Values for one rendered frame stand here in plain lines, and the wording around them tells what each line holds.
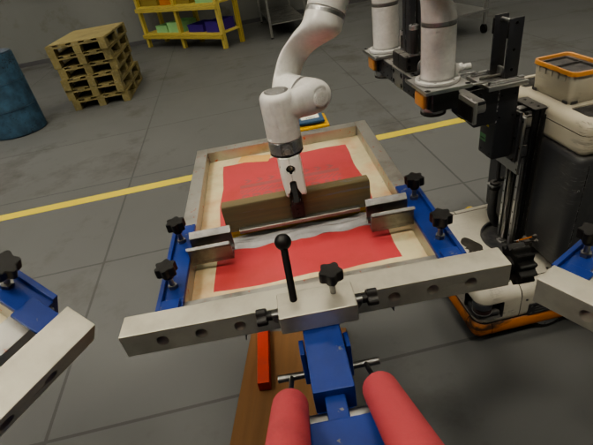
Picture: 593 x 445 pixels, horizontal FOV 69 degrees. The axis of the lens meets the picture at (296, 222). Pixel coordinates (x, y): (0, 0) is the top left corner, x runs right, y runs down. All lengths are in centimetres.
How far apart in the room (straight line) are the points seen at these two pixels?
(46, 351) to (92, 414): 152
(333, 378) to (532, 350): 152
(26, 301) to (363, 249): 64
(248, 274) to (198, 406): 110
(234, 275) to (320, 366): 39
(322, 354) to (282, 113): 49
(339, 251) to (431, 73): 61
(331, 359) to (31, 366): 40
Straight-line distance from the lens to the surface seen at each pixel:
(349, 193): 105
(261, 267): 98
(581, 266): 92
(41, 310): 76
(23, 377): 68
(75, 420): 222
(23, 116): 617
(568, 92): 184
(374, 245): 99
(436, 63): 134
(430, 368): 196
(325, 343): 69
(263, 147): 149
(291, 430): 50
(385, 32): 173
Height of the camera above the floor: 157
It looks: 34 degrees down
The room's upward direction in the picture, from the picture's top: 10 degrees counter-clockwise
